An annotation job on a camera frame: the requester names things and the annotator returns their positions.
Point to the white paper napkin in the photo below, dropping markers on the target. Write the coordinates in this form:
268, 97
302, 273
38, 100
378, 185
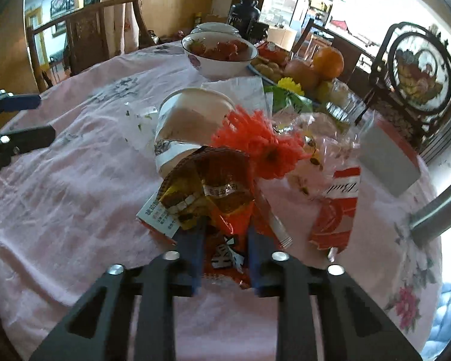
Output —
248, 92

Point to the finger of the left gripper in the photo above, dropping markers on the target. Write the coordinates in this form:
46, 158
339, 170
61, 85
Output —
16, 143
10, 102

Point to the white bowl of strawberries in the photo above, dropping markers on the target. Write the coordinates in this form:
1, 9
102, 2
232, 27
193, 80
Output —
218, 56

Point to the small white paper scrap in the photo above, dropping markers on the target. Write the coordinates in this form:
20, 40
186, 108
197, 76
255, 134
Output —
138, 126

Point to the black ceramic jar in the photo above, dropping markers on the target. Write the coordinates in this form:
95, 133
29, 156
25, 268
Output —
243, 15

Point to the clear plastic wrapper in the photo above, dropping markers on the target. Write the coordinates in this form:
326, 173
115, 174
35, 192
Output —
330, 145

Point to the red white cigarette pack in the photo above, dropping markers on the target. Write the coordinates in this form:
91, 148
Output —
334, 223

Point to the round decorative table screen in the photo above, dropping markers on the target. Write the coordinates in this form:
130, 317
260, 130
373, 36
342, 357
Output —
410, 82

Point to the yellow artificial flower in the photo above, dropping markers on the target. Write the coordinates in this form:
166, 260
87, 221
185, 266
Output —
288, 84

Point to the orange snack wrapper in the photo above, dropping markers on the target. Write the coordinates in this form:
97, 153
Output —
215, 186

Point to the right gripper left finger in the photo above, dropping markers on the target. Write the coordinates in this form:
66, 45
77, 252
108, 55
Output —
130, 308

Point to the pink floral curtain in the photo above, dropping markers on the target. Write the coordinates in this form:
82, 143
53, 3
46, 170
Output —
121, 28

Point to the dark wooden chair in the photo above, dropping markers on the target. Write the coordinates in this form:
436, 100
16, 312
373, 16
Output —
86, 37

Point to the orange artificial flower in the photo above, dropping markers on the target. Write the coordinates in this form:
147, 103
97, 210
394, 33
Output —
272, 155

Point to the fruit plate with oranges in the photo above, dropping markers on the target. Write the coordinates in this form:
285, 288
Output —
318, 78

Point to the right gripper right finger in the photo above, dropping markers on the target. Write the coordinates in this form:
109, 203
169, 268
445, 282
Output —
316, 308

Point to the white tissue box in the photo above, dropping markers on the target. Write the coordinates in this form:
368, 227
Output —
388, 156

